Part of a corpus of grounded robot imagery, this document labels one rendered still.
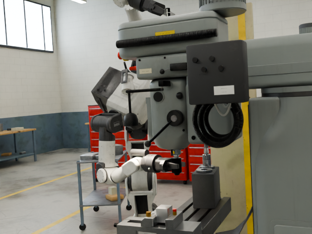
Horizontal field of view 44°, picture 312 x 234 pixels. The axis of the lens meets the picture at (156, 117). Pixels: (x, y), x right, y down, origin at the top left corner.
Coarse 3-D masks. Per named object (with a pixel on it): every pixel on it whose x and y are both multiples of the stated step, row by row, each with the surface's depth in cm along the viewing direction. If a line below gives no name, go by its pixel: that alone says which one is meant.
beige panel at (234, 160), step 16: (240, 16) 333; (240, 32) 334; (256, 96) 338; (240, 144) 342; (224, 160) 348; (240, 160) 342; (224, 176) 349; (240, 176) 344; (224, 192) 350; (240, 192) 344; (240, 208) 346; (224, 224) 352
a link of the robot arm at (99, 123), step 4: (96, 116) 218; (100, 116) 216; (104, 116) 214; (108, 116) 213; (96, 120) 215; (100, 120) 213; (104, 120) 211; (92, 124) 216; (96, 124) 214; (100, 124) 212; (104, 124) 210; (96, 128) 215; (100, 128) 212; (104, 128) 211; (100, 132) 212; (104, 132) 211; (108, 132) 211; (100, 136) 212; (104, 136) 211; (108, 136) 211; (112, 136) 212; (100, 140) 212; (104, 140) 211; (108, 140) 211; (112, 140) 212
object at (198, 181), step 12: (204, 168) 217; (216, 168) 222; (192, 180) 210; (204, 180) 208; (216, 180) 215; (192, 192) 210; (204, 192) 208; (216, 192) 213; (204, 204) 208; (216, 204) 212
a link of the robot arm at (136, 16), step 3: (135, 12) 196; (138, 12) 199; (129, 15) 198; (132, 15) 197; (135, 15) 198; (138, 15) 200; (129, 18) 200; (132, 18) 199; (135, 18) 199; (138, 18) 201; (141, 18) 203; (129, 21) 203
